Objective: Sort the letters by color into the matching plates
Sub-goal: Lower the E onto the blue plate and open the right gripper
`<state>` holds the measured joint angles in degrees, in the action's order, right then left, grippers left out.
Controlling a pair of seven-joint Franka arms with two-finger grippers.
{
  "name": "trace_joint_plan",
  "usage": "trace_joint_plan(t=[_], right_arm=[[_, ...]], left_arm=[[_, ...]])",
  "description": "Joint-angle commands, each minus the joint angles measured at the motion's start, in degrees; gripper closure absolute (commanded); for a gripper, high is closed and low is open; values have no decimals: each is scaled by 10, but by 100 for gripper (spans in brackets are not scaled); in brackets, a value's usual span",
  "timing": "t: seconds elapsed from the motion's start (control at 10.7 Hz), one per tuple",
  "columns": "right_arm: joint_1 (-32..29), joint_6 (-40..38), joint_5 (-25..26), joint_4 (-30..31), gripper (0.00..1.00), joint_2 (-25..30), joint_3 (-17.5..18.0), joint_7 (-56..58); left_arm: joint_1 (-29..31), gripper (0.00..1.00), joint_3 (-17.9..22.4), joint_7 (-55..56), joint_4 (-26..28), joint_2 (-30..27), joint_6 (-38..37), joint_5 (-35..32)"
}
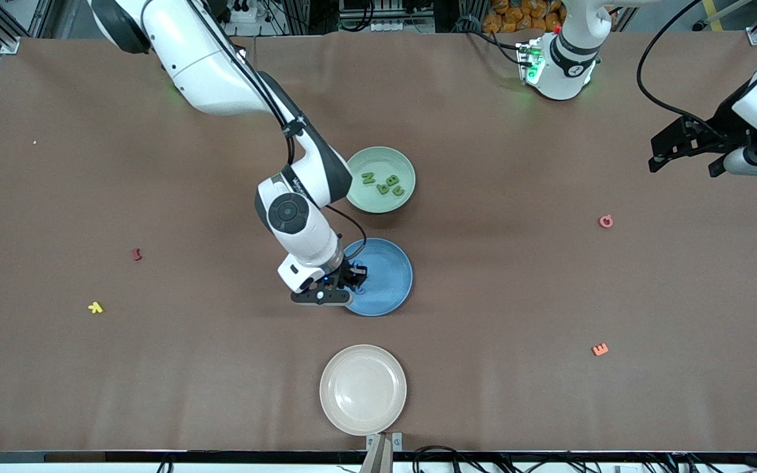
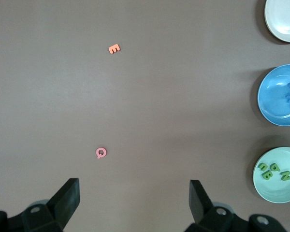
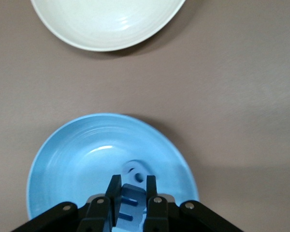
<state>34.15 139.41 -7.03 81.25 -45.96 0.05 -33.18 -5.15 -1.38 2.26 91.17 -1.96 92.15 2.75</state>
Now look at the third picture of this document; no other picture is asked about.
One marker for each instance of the blue foam letter a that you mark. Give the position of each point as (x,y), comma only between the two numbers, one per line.
(142,168)

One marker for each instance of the blue round plate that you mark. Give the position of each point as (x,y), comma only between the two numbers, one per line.
(75,169)

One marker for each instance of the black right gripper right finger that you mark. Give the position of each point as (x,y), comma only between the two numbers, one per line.
(155,212)

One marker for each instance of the blue foam letter E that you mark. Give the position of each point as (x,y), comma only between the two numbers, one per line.
(135,193)

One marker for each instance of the beige round plate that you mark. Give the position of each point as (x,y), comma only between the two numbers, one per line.
(106,24)

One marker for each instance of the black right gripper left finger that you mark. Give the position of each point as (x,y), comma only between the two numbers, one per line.
(113,195)

